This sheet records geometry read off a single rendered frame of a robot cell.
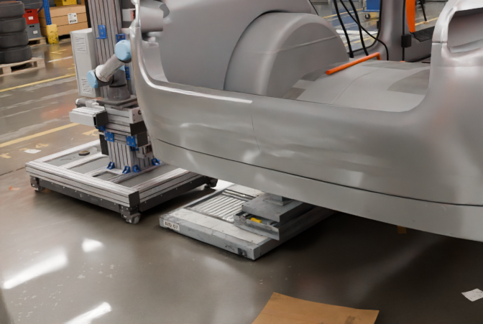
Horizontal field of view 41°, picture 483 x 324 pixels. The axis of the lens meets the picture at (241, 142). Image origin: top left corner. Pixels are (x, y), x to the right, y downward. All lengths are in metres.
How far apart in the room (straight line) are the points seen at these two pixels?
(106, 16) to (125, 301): 1.98
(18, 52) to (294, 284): 8.37
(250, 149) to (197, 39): 0.96
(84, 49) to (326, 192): 2.75
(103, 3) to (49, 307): 2.05
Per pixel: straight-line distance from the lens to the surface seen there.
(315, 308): 3.32
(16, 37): 11.22
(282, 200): 3.96
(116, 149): 4.82
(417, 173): 2.15
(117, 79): 4.33
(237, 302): 3.41
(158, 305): 3.47
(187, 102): 2.66
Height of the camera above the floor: 1.75
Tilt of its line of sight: 17 degrees down
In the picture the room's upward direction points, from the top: 4 degrees counter-clockwise
